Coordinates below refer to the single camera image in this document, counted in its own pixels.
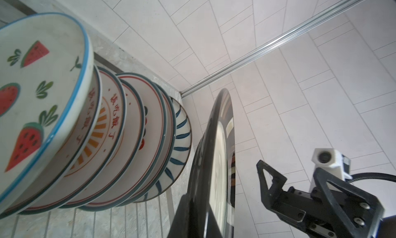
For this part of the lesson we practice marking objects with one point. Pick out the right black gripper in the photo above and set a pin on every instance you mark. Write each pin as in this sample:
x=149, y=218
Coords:
x=309, y=207

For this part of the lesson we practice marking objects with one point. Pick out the red rimmed plate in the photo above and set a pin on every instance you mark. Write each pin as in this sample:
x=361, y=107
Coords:
x=104, y=190
x=159, y=129

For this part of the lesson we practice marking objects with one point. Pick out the black rimmed mirror plate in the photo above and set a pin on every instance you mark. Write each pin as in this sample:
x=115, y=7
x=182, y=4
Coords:
x=212, y=181

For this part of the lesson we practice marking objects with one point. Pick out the blue striped white plate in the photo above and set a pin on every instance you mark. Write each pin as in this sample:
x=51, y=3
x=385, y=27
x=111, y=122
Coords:
x=178, y=157

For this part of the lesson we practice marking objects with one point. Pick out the strawberry pattern white plate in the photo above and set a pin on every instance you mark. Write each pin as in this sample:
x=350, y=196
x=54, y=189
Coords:
x=46, y=70

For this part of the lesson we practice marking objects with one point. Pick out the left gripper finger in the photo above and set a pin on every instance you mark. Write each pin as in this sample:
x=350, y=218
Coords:
x=184, y=224

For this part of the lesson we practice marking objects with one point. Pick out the metal wire dish rack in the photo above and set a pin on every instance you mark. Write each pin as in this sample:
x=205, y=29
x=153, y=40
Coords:
x=147, y=220

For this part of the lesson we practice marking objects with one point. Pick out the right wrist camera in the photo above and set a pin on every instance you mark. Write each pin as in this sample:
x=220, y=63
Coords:
x=332, y=161

